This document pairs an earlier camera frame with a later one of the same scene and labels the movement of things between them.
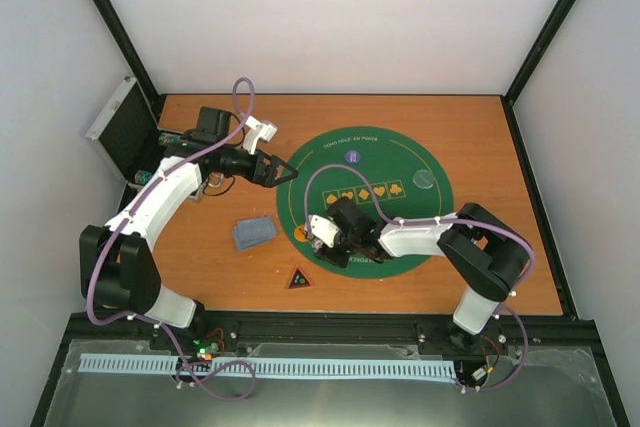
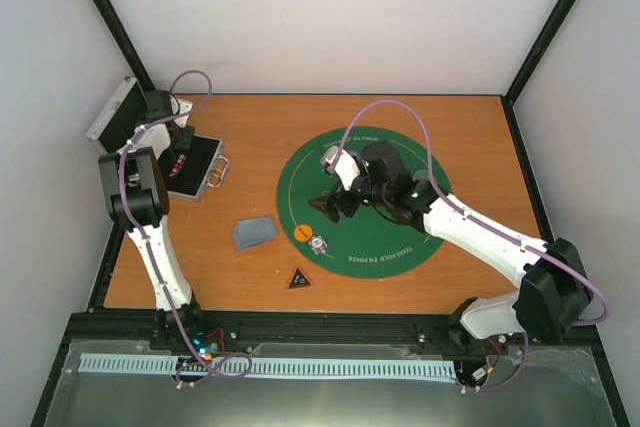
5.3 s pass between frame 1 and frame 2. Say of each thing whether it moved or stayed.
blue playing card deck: stayed
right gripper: moved
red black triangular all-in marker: stayed
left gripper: moved
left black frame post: stayed
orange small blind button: stayed
